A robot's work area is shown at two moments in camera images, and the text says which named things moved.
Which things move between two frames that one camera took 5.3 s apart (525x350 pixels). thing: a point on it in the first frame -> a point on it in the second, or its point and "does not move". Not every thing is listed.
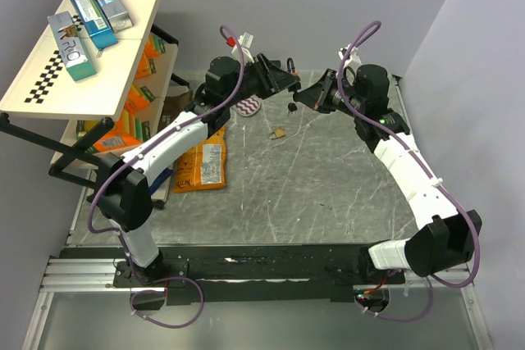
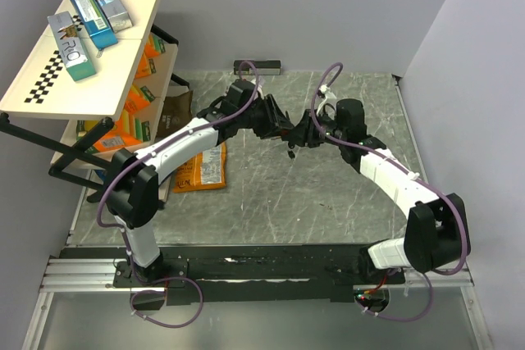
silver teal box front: [70, 45] does not move
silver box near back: [111, 5] does not move
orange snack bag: [203, 166] does not move
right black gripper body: [335, 99] -> [312, 135]
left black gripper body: [255, 82] -> [263, 117]
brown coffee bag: [173, 106] does not move
